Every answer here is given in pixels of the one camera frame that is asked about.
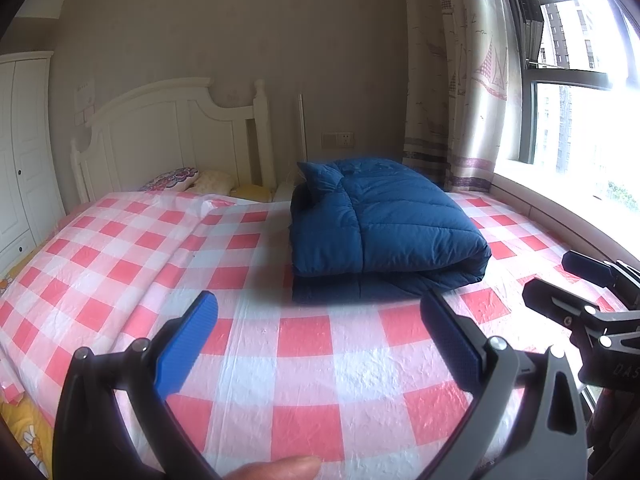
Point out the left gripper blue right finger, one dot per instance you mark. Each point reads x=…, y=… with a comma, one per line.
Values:
x=458, y=339

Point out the patterned window curtain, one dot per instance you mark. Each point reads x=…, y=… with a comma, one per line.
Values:
x=464, y=90

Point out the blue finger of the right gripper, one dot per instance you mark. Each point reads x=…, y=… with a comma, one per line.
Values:
x=559, y=305
x=595, y=271

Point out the blue quilted puffer jacket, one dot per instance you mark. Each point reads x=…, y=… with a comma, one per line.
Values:
x=372, y=230

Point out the dark framed window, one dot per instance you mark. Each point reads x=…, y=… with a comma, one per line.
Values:
x=580, y=82

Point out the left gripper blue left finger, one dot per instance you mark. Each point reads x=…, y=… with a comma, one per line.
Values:
x=180, y=341

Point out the cream yellow pillow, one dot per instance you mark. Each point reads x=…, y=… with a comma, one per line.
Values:
x=212, y=182

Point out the white wardrobe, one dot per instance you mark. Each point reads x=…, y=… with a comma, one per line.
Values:
x=31, y=203

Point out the pink white checkered sheet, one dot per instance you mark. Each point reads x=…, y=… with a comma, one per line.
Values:
x=360, y=386

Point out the bare thumb at bottom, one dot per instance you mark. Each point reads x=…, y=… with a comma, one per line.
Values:
x=290, y=468

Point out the white wooden headboard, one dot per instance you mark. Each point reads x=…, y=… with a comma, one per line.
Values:
x=171, y=124

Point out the yellow floral bedsheet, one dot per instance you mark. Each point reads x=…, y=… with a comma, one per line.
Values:
x=27, y=425

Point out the wall power socket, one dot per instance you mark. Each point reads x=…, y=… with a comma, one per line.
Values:
x=337, y=140

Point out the colourful patterned pillow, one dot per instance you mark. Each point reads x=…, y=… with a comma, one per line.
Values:
x=177, y=180

